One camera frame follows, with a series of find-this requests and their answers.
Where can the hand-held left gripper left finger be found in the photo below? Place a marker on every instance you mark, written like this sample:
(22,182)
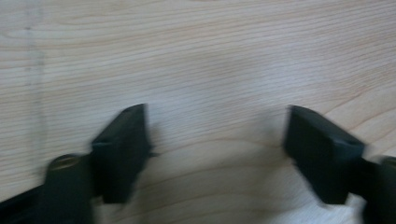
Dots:
(120,155)

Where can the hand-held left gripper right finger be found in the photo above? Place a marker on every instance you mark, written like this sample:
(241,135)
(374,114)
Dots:
(320,155)

